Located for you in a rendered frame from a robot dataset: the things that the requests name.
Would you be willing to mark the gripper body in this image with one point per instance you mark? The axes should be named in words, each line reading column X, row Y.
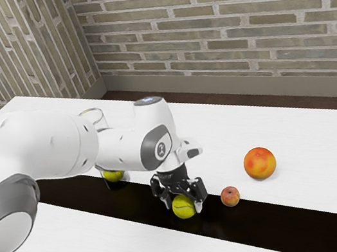
column 174, row 178

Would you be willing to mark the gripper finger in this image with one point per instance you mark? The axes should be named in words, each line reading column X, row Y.
column 159, row 190
column 199, row 190

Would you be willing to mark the yellow tennis ball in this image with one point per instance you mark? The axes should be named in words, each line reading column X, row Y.
column 113, row 175
column 183, row 208

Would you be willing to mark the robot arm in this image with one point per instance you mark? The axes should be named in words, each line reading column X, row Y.
column 48, row 147

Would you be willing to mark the small red apple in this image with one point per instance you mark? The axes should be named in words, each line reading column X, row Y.
column 230, row 196

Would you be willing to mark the orange red grapefruit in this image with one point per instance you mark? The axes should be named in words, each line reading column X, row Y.
column 259, row 162

